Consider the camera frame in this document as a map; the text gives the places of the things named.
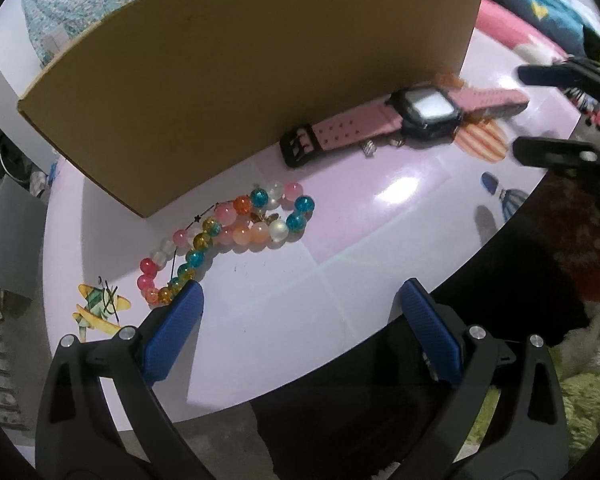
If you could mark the blue quilt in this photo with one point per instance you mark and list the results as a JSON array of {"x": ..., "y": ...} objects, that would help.
[{"x": 545, "y": 10}]

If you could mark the small gold earring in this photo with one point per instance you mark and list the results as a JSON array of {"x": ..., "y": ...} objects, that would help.
[
  {"x": 397, "y": 144},
  {"x": 369, "y": 148}
]

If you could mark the grey box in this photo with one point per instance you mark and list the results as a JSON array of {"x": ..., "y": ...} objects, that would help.
[{"x": 10, "y": 240}]

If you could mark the brown cardboard box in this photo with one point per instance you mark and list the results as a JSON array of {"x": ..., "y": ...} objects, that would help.
[{"x": 230, "y": 85}]

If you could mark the black hair pin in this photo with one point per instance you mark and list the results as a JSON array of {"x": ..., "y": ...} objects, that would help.
[{"x": 111, "y": 297}]

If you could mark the blue patterned wall cloth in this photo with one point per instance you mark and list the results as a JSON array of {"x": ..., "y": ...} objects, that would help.
[{"x": 70, "y": 0}]

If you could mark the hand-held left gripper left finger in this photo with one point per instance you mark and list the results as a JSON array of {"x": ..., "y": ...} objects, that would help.
[{"x": 175, "y": 330}]

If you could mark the green fluffy rug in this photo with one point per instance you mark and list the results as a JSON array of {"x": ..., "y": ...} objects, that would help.
[{"x": 580, "y": 400}]

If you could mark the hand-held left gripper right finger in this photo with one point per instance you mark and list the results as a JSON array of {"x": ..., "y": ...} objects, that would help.
[{"x": 430, "y": 332}]

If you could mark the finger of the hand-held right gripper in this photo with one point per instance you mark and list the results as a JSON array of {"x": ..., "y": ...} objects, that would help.
[
  {"x": 555, "y": 155},
  {"x": 565, "y": 72}
]

